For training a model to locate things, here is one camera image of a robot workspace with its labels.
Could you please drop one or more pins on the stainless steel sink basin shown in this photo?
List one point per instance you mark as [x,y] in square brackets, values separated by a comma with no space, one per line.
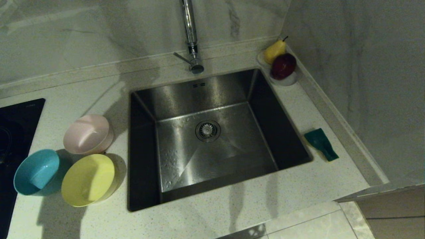
[232,159]

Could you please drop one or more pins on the chrome faucet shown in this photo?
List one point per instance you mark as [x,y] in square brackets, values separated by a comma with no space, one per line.
[190,30]

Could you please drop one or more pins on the green and yellow sponge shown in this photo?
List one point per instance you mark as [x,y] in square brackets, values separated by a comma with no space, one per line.
[320,142]

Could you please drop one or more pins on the round metal drain strainer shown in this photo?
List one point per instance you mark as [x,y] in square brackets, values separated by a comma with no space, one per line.
[208,130]

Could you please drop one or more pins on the small white dish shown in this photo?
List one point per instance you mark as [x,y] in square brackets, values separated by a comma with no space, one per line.
[287,82]

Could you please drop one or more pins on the dark red apple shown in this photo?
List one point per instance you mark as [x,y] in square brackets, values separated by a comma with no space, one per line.
[283,66]

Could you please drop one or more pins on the yellow pear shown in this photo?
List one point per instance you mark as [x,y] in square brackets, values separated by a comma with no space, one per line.
[274,53]

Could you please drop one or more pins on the pink plastic bowl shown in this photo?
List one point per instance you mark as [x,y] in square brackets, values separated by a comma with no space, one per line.
[88,134]

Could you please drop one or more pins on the yellow plastic bowl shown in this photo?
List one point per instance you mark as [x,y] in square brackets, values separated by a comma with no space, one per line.
[88,181]

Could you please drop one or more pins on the blue plastic bowl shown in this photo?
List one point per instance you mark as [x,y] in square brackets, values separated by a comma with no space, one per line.
[36,172]

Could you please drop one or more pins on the black induction cooktop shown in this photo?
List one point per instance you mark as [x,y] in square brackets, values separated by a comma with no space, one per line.
[16,132]

